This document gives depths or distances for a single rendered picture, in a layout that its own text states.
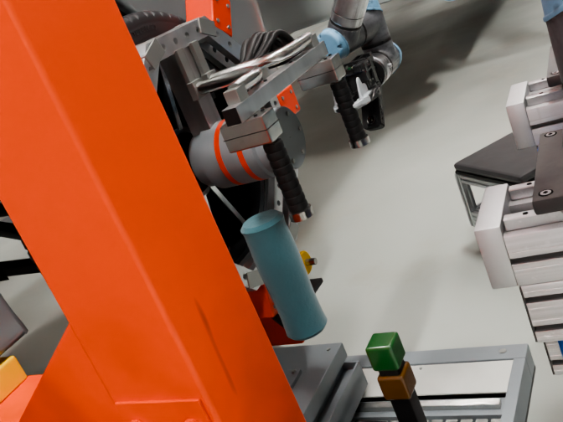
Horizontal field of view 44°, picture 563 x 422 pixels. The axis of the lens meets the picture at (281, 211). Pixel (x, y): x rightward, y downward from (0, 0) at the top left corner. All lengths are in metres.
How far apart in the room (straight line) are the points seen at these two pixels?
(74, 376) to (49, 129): 0.38
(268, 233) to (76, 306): 0.52
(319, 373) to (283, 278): 0.49
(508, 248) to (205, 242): 0.38
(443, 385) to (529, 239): 0.98
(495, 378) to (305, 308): 0.62
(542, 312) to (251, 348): 0.38
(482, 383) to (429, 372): 0.16
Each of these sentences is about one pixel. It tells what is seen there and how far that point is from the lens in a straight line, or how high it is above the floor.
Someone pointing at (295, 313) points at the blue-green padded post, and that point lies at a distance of 1.40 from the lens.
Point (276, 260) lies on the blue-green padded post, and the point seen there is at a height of 0.66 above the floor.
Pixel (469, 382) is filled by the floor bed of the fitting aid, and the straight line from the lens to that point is 1.85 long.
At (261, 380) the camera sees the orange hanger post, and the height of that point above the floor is 0.68.
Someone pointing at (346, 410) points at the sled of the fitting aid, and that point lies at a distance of 1.82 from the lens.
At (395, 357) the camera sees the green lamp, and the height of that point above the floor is 0.64.
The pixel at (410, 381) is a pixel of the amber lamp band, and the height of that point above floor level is 0.59.
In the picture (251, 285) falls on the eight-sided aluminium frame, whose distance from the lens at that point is 1.45.
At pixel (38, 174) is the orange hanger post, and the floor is 1.06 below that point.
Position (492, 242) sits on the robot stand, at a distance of 0.93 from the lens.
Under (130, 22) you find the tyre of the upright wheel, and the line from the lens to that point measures 1.47.
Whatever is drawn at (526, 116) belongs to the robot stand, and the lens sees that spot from 1.39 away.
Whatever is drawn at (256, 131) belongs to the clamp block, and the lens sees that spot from 1.19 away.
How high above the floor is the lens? 1.17
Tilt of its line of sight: 18 degrees down
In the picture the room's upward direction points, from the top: 23 degrees counter-clockwise
